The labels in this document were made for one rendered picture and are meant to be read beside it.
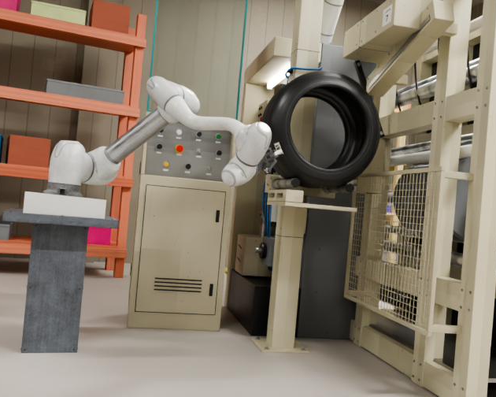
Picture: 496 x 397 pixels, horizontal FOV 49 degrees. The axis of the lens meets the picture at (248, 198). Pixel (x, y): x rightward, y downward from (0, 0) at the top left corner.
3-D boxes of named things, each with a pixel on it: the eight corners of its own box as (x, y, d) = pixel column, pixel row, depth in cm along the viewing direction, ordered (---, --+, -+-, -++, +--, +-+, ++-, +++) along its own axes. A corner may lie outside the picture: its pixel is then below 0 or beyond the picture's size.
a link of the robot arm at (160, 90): (175, 89, 241) (191, 97, 253) (151, 65, 248) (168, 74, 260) (157, 112, 244) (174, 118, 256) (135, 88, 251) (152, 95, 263)
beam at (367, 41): (341, 58, 304) (343, 31, 304) (383, 64, 309) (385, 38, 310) (392, 24, 245) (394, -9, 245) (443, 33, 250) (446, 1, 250)
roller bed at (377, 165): (343, 191, 319) (347, 141, 320) (366, 194, 323) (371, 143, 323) (357, 191, 300) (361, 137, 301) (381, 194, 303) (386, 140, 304)
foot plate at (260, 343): (251, 339, 315) (251, 335, 315) (295, 340, 321) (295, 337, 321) (261, 352, 289) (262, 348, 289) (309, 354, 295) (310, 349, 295)
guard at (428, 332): (343, 297, 309) (353, 174, 310) (346, 297, 309) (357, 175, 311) (427, 336, 221) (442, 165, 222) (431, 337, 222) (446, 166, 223)
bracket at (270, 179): (264, 192, 297) (265, 174, 297) (333, 198, 305) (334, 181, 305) (265, 192, 293) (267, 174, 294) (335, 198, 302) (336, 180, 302)
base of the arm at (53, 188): (41, 193, 253) (42, 181, 253) (45, 194, 274) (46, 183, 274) (82, 197, 258) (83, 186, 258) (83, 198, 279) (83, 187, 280)
